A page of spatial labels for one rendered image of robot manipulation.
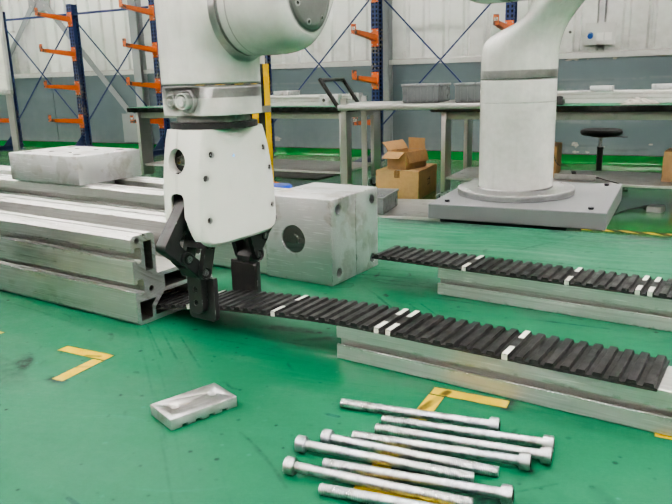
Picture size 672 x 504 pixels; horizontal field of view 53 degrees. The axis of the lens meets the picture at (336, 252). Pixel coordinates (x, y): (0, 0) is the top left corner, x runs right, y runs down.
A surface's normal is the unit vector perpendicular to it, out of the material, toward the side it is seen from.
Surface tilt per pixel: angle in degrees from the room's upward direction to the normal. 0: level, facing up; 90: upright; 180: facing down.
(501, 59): 90
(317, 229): 90
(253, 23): 115
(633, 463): 0
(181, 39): 91
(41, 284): 90
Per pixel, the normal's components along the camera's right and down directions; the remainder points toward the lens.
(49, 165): -0.54, 0.22
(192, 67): -0.12, 0.26
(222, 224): 0.81, 0.11
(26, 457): -0.03, -0.97
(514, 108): -0.34, 0.25
